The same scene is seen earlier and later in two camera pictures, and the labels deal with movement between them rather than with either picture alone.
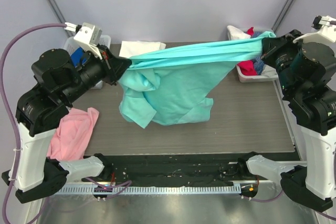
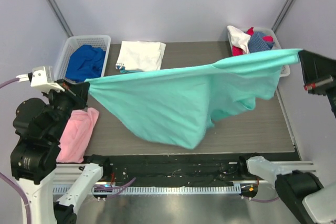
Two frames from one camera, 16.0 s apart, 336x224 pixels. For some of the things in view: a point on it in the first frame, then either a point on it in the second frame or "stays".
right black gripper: [274, 51] -> [314, 68]
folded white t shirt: [132, 48] stays
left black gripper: [110, 67] -> [79, 94]
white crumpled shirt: [235, 33] stays
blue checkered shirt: [258, 61] -> [256, 43]
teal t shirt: [175, 85] -> [180, 106]
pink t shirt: [69, 140] stays
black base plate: [175, 169] stays
